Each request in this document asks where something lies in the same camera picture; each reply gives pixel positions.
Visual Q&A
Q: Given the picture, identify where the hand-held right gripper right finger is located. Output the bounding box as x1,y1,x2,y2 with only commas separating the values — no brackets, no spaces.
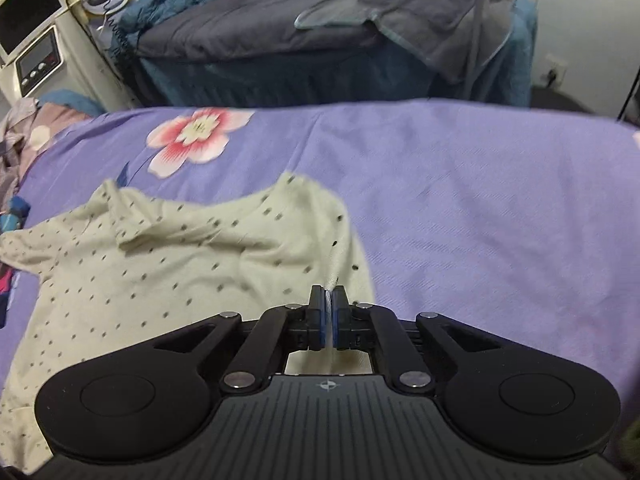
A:
332,284,502,396

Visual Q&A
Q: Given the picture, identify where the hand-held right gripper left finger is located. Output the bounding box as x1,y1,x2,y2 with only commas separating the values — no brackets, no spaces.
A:
150,285,332,394

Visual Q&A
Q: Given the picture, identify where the cream polka dot garment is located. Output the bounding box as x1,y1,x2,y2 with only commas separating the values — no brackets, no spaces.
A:
0,172,377,474

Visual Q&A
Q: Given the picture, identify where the purple floral bedsheet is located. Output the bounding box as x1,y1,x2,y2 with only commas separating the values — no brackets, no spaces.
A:
0,96,640,411

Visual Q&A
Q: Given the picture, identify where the dark grey bed cover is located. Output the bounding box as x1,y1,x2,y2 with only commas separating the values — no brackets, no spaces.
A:
134,0,403,59

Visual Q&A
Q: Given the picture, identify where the grey blanket with light trim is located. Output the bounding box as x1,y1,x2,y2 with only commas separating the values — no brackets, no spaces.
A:
294,0,527,87

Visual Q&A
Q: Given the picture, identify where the blue pillow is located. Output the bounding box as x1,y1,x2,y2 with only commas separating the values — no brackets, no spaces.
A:
36,88,104,117

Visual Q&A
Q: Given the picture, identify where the pinkish floral cloth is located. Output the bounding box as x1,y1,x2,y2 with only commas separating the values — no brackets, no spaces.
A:
0,96,92,202

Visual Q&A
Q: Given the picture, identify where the white machine with control panel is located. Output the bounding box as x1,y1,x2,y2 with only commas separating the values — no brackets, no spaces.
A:
0,0,132,112

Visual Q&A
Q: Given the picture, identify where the white wall outlet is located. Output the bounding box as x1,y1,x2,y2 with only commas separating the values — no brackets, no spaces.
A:
541,54,569,87

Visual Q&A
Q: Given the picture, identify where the black coiled cord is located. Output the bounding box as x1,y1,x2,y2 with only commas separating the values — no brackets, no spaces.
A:
106,10,132,62

